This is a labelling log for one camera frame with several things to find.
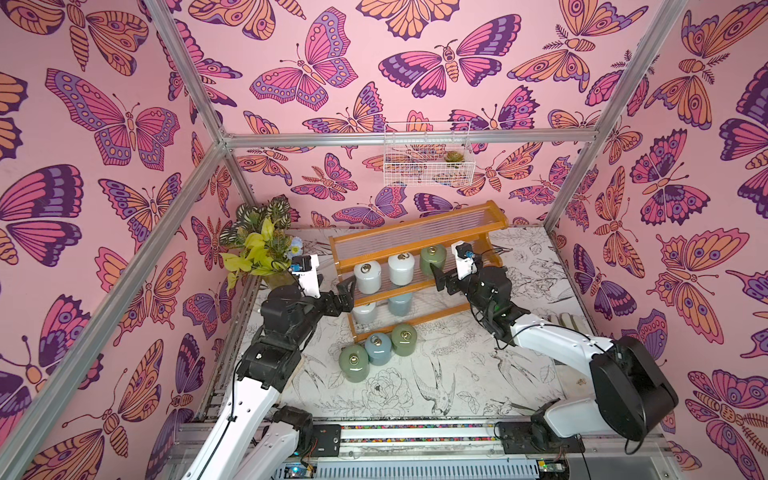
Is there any small green tea canister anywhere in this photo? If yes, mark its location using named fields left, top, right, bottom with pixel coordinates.
left=419, top=244, right=447, bottom=278

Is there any white tea canister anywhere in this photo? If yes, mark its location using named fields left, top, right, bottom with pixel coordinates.
left=388, top=252, right=415, bottom=286
left=354, top=261, right=382, bottom=295

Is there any large blue tea canister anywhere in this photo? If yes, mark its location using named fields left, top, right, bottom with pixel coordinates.
left=364, top=333, right=393, bottom=366

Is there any large green tea canister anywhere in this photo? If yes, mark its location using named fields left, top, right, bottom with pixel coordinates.
left=339, top=344, right=370, bottom=383

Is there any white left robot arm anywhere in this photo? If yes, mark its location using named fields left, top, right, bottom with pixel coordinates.
left=183, top=277, right=356, bottom=479

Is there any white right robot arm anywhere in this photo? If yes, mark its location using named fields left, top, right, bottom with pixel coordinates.
left=431, top=266, right=679, bottom=443

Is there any white canister bottom shelf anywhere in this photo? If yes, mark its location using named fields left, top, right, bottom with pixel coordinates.
left=352, top=302, right=378, bottom=326

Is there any wooden three-tier shelf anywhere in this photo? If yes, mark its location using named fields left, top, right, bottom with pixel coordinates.
left=330, top=201, right=508, bottom=341

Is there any blue canister bottom shelf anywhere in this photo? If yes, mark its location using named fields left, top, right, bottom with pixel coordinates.
left=387, top=293, right=413, bottom=317

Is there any clear vase with plants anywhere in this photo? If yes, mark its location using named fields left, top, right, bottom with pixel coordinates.
left=219, top=195, right=303, bottom=292

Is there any white grey work glove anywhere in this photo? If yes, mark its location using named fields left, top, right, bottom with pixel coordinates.
left=544, top=312, right=594, bottom=335

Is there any small plant in basket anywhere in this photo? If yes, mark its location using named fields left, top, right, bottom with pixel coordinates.
left=443, top=151, right=465, bottom=164

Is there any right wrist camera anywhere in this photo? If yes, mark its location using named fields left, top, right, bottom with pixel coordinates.
left=451, top=241, right=480, bottom=280

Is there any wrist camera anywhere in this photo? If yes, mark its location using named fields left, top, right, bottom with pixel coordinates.
left=289, top=254, right=320, bottom=298
left=451, top=241, right=480, bottom=280

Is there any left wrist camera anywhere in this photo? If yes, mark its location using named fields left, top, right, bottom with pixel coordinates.
left=289, top=254, right=320, bottom=298

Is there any white wire basket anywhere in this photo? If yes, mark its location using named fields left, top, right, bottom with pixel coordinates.
left=381, top=121, right=476, bottom=188

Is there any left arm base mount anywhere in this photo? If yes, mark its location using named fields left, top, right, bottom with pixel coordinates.
left=262, top=406, right=342, bottom=459

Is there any front aluminium rail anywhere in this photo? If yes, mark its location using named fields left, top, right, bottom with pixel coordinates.
left=179, top=416, right=667, bottom=463

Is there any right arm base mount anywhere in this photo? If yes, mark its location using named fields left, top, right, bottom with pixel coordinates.
left=494, top=421, right=585, bottom=455

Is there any aluminium frame rail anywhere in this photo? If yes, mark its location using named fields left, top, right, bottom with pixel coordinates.
left=1, top=142, right=226, bottom=479

